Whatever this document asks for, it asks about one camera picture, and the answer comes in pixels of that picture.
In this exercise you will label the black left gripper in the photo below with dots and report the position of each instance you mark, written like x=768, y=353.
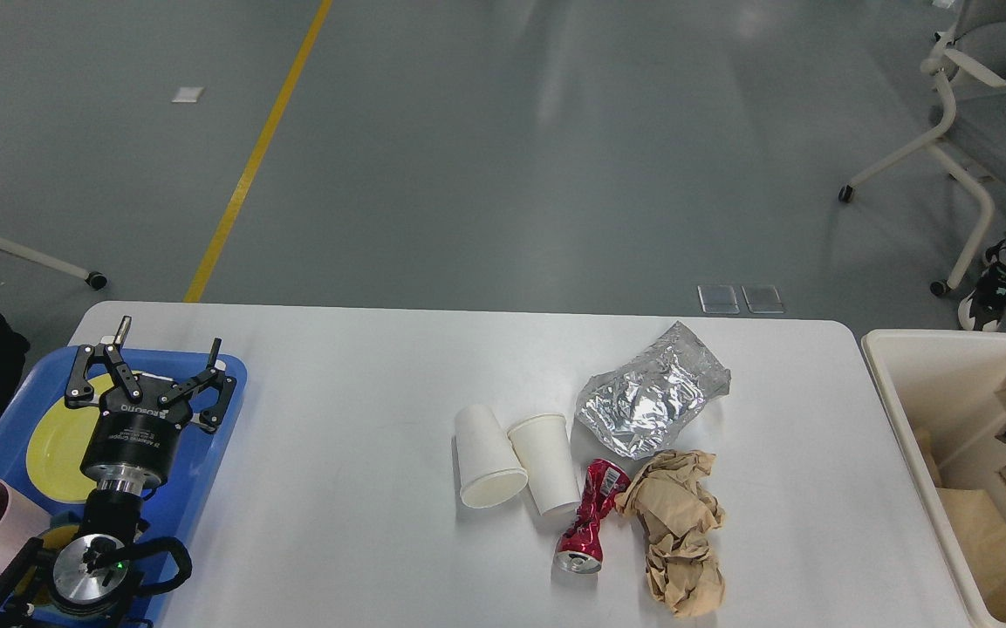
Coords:
x=135, y=450

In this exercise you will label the yellow plastic plate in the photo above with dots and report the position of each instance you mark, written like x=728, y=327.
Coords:
x=56, y=449

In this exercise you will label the brown paper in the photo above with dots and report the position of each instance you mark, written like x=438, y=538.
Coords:
x=677, y=514

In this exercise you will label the dark teal mug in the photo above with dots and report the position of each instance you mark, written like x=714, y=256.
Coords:
x=64, y=527

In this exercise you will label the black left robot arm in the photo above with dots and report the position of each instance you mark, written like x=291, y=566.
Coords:
x=97, y=575

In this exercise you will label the beige plastic bin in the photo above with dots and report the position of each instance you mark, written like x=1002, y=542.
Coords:
x=941, y=390

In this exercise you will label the blue plastic tray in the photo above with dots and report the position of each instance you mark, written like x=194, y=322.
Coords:
x=176, y=507

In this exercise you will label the white paper cup left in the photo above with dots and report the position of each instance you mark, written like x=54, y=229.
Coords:
x=489, y=470

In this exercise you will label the white paper cup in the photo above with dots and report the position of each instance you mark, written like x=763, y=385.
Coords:
x=489, y=470
x=542, y=446

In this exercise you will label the white office chair right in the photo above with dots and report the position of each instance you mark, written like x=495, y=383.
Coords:
x=968, y=137

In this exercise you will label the crumpled silver foil bag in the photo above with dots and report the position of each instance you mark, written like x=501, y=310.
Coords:
x=639, y=409

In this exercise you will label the white paper cup right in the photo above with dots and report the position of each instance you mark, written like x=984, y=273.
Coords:
x=542, y=446

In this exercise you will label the crushed red soda can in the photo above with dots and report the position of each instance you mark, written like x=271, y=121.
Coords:
x=579, y=551

